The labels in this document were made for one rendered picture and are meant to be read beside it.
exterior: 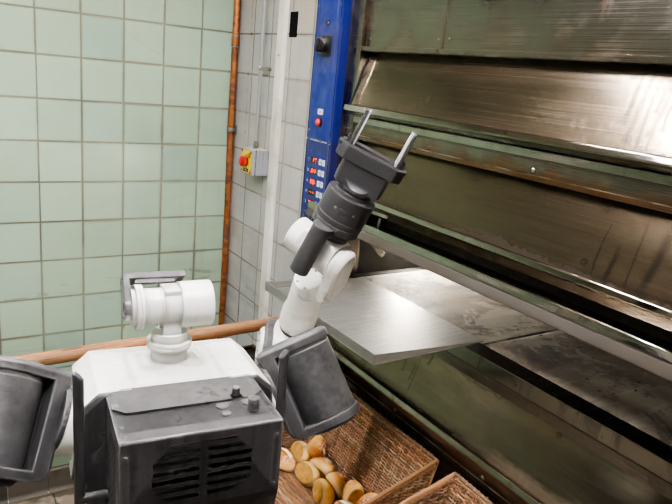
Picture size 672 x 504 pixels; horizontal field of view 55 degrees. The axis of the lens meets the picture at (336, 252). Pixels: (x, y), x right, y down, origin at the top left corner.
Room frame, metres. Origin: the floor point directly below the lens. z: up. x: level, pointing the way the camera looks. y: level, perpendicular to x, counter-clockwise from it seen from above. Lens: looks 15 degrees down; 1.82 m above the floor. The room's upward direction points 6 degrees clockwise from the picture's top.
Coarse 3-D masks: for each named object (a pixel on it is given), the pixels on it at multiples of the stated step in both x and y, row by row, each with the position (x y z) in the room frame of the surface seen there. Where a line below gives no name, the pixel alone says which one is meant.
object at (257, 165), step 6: (246, 150) 2.50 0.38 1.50; (252, 150) 2.46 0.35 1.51; (258, 150) 2.47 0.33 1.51; (264, 150) 2.49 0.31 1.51; (246, 156) 2.49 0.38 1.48; (252, 156) 2.46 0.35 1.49; (258, 156) 2.47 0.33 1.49; (264, 156) 2.49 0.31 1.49; (252, 162) 2.46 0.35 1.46; (258, 162) 2.47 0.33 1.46; (264, 162) 2.49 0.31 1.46; (246, 168) 2.49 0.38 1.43; (252, 168) 2.46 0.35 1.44; (258, 168) 2.47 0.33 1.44; (264, 168) 2.49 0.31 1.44; (252, 174) 2.46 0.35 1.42; (258, 174) 2.47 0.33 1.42; (264, 174) 2.49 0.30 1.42
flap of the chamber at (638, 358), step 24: (312, 216) 1.92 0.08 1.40; (384, 240) 1.62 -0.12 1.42; (408, 240) 1.74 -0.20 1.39; (432, 264) 1.46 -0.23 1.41; (480, 288) 1.33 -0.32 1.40; (528, 288) 1.41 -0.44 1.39; (528, 312) 1.21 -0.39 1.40; (576, 336) 1.12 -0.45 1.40; (600, 336) 1.08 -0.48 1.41; (648, 336) 1.18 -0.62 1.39; (648, 360) 1.00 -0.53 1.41
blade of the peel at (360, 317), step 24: (288, 288) 1.86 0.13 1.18; (360, 288) 1.92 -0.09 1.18; (336, 312) 1.69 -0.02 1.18; (360, 312) 1.71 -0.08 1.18; (384, 312) 1.73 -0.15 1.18; (408, 312) 1.74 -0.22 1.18; (336, 336) 1.51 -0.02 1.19; (360, 336) 1.54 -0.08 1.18; (384, 336) 1.55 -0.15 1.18; (408, 336) 1.57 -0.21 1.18; (432, 336) 1.58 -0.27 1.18; (456, 336) 1.59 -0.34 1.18; (384, 360) 1.40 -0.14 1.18
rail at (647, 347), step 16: (368, 224) 1.71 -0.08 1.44; (400, 240) 1.57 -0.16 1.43; (432, 256) 1.47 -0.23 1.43; (464, 272) 1.38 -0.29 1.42; (480, 272) 1.34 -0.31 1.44; (496, 288) 1.30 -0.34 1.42; (512, 288) 1.26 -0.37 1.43; (544, 304) 1.19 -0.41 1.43; (560, 304) 1.18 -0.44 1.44; (576, 320) 1.13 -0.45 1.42; (592, 320) 1.10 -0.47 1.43; (608, 336) 1.07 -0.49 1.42; (624, 336) 1.05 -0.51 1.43; (656, 352) 1.00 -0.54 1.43
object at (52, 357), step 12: (228, 324) 1.47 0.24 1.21; (240, 324) 1.48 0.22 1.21; (252, 324) 1.49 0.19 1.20; (264, 324) 1.51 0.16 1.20; (144, 336) 1.36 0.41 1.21; (192, 336) 1.40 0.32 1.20; (204, 336) 1.42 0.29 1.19; (216, 336) 1.44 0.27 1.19; (72, 348) 1.26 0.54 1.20; (84, 348) 1.27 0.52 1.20; (96, 348) 1.28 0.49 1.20; (108, 348) 1.29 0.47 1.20; (36, 360) 1.21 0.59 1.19; (48, 360) 1.22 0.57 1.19; (60, 360) 1.24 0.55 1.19; (72, 360) 1.25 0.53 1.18
